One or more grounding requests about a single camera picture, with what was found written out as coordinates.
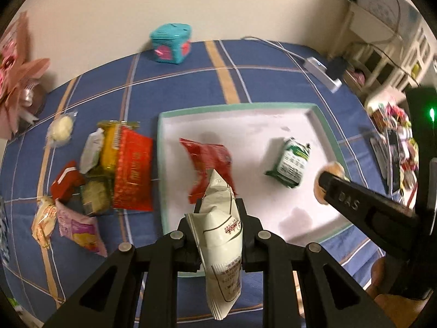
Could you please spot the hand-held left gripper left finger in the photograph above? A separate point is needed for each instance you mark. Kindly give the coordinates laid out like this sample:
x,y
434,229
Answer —
x,y
189,242

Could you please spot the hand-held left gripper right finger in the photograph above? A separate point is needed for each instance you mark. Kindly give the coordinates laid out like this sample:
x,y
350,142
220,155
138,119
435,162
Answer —
x,y
251,234

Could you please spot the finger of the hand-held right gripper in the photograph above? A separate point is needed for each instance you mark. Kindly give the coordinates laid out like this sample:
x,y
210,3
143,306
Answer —
x,y
344,194

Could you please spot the round bun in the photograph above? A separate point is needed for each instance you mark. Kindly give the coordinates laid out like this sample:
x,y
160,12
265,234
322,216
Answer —
x,y
319,193

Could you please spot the white snack packet brown print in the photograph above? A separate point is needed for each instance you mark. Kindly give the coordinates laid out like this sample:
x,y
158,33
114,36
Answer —
x,y
218,232

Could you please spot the white tray with teal rim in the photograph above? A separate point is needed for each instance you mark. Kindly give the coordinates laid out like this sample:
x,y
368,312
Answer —
x,y
245,133

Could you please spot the person's right hand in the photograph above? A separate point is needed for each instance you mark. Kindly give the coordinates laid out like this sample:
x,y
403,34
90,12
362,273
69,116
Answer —
x,y
377,276

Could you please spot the pile of colourful packets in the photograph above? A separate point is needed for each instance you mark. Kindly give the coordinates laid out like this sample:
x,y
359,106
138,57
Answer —
x,y
408,164

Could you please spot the dark flat device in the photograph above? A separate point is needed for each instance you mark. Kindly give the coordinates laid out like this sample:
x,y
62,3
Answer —
x,y
394,160

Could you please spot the dark green snack packet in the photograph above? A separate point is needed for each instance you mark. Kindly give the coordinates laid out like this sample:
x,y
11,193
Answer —
x,y
290,164

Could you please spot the crumpled red snack packet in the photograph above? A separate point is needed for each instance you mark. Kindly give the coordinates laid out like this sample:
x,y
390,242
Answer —
x,y
208,157

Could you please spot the large flat red packet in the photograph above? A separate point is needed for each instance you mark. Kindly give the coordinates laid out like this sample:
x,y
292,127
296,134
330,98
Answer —
x,y
133,170

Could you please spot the olive green snack packet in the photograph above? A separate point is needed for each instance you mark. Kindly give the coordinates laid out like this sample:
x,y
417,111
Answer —
x,y
95,194

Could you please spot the pink snack packet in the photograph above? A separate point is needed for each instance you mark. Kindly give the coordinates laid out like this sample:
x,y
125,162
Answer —
x,y
78,229

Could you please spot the yellow snack packet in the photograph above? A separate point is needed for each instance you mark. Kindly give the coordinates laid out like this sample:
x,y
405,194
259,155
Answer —
x,y
109,150

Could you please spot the black adapter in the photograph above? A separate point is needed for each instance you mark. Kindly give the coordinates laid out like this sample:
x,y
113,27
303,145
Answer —
x,y
338,68

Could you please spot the white green snack packet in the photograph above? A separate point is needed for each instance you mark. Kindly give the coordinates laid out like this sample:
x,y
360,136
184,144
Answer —
x,y
90,150

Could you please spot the small dark red packet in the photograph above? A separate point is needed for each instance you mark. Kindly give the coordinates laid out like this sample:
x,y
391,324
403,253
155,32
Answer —
x,y
66,181

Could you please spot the orange white snack packet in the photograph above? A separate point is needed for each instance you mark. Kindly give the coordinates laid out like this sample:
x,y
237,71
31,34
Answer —
x,y
42,222

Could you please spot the white shelf unit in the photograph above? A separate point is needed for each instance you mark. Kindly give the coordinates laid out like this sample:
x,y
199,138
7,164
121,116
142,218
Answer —
x,y
372,17

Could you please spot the round pastry in clear wrapper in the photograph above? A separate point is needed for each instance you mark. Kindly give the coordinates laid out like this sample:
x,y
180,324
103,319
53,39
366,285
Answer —
x,y
61,128

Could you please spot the teal cube box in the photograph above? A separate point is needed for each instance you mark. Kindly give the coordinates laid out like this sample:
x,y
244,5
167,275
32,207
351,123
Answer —
x,y
170,44

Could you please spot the pink flower bouquet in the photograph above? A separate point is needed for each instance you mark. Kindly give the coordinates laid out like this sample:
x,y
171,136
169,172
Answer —
x,y
17,75

